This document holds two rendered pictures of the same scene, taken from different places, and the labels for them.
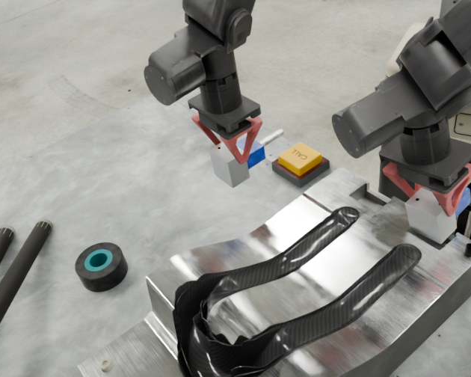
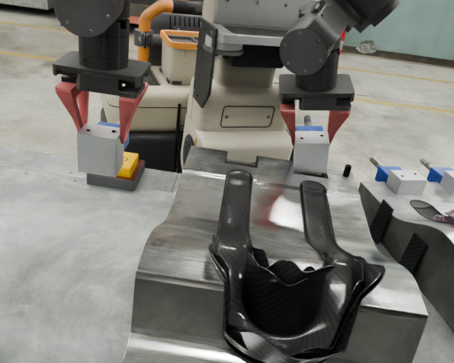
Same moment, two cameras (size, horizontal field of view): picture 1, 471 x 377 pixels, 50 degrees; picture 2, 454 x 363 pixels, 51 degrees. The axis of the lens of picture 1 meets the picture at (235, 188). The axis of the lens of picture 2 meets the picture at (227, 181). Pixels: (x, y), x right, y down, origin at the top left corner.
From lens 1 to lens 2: 0.49 m
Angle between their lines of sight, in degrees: 49
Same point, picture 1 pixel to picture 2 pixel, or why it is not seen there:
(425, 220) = (315, 152)
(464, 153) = (344, 79)
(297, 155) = not seen: hidden behind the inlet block
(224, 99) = (123, 49)
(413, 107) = (349, 19)
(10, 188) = not seen: outside the picture
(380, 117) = (338, 25)
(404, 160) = (308, 91)
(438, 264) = (338, 186)
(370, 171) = not seen: hidden behind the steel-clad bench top
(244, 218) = (100, 230)
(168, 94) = (107, 15)
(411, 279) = (334, 201)
